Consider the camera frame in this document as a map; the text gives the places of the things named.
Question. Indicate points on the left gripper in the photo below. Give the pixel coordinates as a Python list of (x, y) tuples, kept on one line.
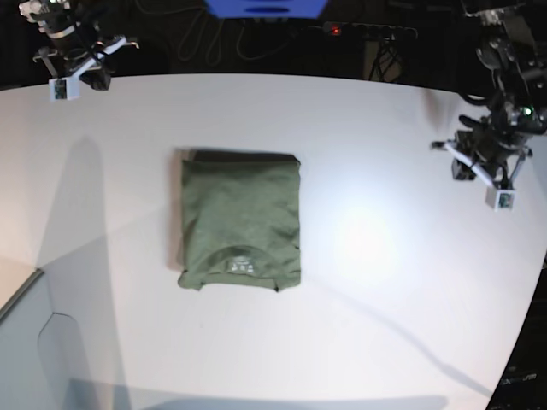
[(483, 151)]

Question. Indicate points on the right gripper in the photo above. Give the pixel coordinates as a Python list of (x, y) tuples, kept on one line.
[(88, 66)]

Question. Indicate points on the green t-shirt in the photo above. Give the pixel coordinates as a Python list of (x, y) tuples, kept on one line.
[(240, 220)]

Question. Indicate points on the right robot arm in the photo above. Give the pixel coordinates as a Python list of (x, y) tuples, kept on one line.
[(79, 50)]

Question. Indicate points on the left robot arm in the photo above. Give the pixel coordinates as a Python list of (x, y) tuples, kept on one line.
[(518, 67)]

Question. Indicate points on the black power strip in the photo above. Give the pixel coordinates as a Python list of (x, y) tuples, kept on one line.
[(370, 32)]

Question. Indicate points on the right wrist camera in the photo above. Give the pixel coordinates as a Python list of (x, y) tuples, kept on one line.
[(64, 89)]

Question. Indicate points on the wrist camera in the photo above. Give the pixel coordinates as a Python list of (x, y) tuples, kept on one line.
[(500, 199), (64, 89)]

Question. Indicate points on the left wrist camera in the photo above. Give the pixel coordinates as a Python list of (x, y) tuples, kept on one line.
[(500, 199)]

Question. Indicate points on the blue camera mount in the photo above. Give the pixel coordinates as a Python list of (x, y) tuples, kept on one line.
[(249, 9)]

